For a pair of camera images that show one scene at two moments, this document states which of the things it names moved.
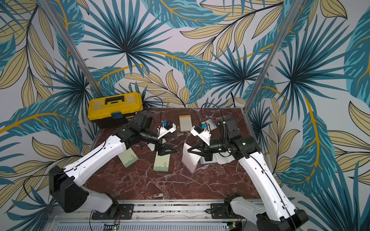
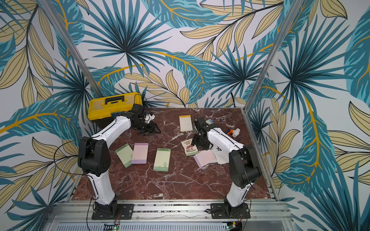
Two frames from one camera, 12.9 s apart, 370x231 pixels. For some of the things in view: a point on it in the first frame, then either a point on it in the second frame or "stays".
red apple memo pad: (211, 125) stays
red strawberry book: (151, 146) -> (190, 149)
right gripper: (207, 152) -> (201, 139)
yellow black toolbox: (114, 111) stays
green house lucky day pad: (128, 157) stays
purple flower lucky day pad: (190, 159) -> (140, 153)
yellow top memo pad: (185, 122) stays
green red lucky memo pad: (161, 162) stays
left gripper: (162, 149) -> (152, 128)
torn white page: (222, 160) stays
